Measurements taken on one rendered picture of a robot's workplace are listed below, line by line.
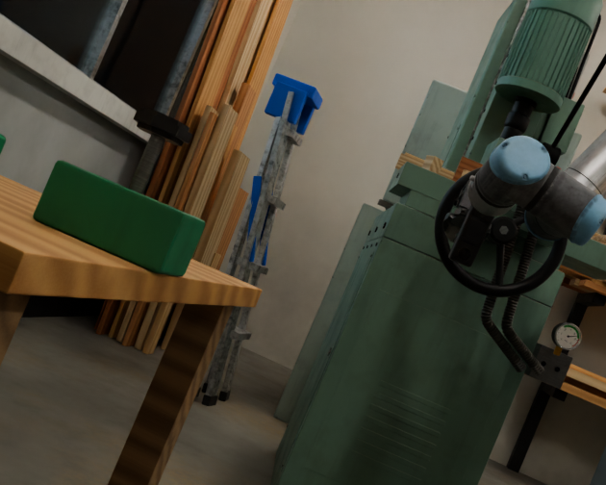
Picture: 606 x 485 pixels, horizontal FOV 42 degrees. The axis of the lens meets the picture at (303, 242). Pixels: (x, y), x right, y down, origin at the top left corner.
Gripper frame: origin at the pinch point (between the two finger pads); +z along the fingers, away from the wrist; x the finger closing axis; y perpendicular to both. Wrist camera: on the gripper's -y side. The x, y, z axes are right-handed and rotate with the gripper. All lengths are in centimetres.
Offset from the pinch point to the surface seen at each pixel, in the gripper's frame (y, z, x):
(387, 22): 216, 221, 39
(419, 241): 7.3, 22.5, 3.7
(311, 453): -46, 42, 8
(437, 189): 19.6, 18.0, 4.7
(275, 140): 54, 94, 53
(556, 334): -2.3, 19.1, -32.9
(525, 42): 66, 13, -3
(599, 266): 18.1, 18.6, -38.2
